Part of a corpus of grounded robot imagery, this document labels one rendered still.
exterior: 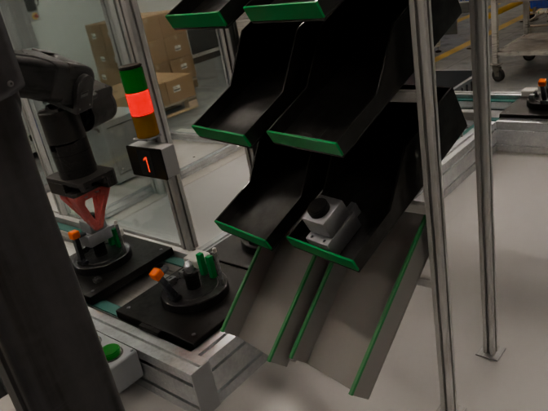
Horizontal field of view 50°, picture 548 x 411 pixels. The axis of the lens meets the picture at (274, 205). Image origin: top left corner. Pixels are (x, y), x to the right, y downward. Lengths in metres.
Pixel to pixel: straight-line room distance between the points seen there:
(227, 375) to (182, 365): 0.09
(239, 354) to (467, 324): 0.45
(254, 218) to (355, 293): 0.20
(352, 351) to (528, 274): 0.58
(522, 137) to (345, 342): 1.25
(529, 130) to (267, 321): 1.25
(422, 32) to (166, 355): 0.70
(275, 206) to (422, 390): 0.41
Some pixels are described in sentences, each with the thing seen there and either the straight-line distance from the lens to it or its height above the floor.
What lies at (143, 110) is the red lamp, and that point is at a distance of 1.31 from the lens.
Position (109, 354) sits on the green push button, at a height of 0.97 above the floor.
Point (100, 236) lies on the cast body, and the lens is 1.46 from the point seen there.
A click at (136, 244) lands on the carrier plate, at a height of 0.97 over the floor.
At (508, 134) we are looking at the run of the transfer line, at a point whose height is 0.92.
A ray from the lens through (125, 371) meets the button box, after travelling 1.16.
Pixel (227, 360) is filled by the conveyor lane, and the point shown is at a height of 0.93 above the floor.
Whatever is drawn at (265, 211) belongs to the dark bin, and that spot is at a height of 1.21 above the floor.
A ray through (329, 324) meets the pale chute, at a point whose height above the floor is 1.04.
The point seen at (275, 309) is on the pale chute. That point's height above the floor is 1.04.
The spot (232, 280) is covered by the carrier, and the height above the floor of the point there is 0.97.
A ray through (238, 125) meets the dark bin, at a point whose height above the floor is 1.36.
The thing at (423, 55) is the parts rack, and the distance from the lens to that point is 0.76.
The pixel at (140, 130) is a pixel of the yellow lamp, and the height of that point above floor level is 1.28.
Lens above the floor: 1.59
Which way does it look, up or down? 23 degrees down
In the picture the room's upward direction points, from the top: 11 degrees counter-clockwise
